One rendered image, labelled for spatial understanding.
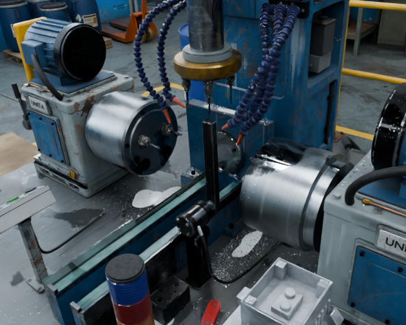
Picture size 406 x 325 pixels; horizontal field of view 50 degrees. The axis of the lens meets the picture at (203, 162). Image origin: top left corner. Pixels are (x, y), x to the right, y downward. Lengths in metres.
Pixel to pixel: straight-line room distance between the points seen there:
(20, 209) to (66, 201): 0.47
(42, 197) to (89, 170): 0.41
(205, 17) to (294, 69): 0.30
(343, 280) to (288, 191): 0.22
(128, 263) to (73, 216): 0.86
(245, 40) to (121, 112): 0.43
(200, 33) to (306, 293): 0.66
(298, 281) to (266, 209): 0.28
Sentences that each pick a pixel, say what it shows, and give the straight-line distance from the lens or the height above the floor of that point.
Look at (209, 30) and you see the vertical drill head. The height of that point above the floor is 1.41.
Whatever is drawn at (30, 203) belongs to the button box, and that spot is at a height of 1.06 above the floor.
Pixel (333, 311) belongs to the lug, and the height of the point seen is 1.09.
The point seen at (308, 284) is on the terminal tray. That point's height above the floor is 1.12.
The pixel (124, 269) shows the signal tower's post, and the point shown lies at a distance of 0.68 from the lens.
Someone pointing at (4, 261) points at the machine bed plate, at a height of 0.80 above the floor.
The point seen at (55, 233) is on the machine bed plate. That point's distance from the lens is 1.48.
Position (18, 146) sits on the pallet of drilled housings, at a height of 0.15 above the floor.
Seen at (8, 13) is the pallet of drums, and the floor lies 0.63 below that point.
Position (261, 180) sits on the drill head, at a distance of 1.02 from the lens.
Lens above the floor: 1.68
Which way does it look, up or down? 31 degrees down
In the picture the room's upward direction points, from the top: 4 degrees counter-clockwise
